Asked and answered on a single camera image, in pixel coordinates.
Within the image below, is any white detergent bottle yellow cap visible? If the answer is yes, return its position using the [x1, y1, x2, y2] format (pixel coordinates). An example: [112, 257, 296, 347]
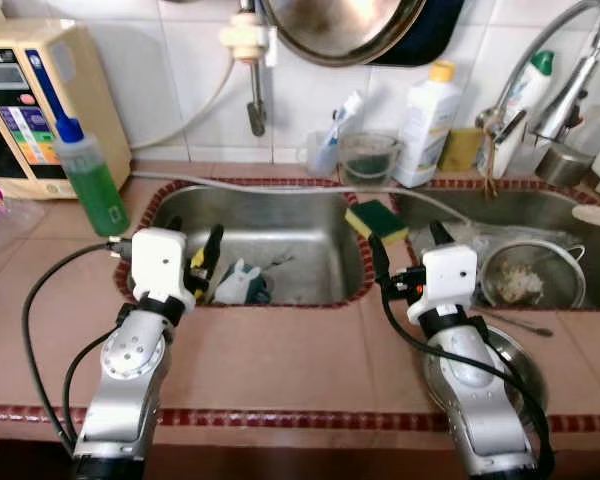
[393, 60, 465, 190]

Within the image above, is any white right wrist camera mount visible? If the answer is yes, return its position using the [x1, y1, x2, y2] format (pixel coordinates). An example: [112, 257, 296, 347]
[407, 244, 479, 326]

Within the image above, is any round steel plate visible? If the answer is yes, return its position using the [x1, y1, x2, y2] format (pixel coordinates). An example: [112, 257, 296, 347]
[425, 318, 549, 419]

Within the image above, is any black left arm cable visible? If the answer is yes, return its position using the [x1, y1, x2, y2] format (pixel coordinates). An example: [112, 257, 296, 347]
[20, 238, 139, 451]

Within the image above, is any dark green scouring pad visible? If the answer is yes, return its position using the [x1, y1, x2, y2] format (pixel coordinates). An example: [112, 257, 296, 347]
[346, 148, 393, 183]

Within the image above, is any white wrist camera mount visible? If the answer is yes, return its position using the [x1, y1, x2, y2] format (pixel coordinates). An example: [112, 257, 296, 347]
[130, 227, 197, 313]
[407, 244, 479, 326]

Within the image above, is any steel spoon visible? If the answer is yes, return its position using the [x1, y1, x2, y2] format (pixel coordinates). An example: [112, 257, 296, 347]
[480, 311, 557, 339]

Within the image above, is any dark hanging pan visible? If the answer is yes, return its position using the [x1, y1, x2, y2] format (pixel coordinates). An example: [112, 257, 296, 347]
[370, 0, 469, 69]

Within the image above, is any green and yellow sponge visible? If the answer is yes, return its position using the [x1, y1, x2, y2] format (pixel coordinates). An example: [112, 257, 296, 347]
[343, 199, 410, 247]

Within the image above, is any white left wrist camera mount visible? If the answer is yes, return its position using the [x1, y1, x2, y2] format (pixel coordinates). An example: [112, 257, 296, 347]
[130, 227, 197, 313]

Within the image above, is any beige ionizer supply hose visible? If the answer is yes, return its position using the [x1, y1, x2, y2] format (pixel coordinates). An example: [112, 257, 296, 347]
[128, 55, 239, 153]

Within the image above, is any steel pull-out faucet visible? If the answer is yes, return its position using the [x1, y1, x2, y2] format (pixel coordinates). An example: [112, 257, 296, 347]
[475, 0, 600, 149]

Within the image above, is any pale wooden spatula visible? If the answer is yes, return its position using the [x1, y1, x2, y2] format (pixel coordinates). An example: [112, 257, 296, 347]
[571, 204, 600, 234]

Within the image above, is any steel wall tap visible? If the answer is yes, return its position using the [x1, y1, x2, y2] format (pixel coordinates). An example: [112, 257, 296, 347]
[218, 0, 279, 139]

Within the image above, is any white toothpaste tube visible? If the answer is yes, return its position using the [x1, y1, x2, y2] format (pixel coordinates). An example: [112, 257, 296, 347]
[325, 90, 367, 151]

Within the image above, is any clear plastic mug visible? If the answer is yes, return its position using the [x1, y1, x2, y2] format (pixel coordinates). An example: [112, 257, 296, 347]
[303, 128, 345, 179]

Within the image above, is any brown hanging brush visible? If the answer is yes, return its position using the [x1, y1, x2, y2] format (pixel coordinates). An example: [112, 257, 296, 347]
[482, 130, 503, 198]

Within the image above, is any green dish soap bottle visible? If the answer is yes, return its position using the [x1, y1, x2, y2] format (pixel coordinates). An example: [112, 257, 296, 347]
[52, 115, 131, 239]

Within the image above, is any blue plastic cup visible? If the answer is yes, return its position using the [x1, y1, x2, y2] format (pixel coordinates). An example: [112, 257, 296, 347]
[215, 258, 277, 306]

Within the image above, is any stainless steel sink basin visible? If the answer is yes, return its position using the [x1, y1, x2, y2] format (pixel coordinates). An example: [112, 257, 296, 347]
[125, 180, 376, 308]
[390, 185, 600, 313]

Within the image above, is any white bottle green cap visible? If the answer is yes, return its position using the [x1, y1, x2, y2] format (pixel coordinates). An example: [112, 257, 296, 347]
[500, 50, 557, 141]

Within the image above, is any steel cup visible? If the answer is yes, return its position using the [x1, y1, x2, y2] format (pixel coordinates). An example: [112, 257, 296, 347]
[535, 140, 597, 189]

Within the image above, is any hanging steel pan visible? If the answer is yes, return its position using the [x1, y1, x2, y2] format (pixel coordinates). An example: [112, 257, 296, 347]
[258, 0, 429, 69]

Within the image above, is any beige water ionizer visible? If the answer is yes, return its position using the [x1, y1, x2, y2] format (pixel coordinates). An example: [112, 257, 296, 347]
[0, 20, 134, 201]

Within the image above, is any blue toothbrush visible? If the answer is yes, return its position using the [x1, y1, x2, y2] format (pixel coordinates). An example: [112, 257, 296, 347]
[325, 110, 343, 173]

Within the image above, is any steel mesh strainer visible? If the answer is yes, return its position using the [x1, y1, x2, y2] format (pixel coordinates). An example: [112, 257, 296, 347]
[476, 237, 589, 310]

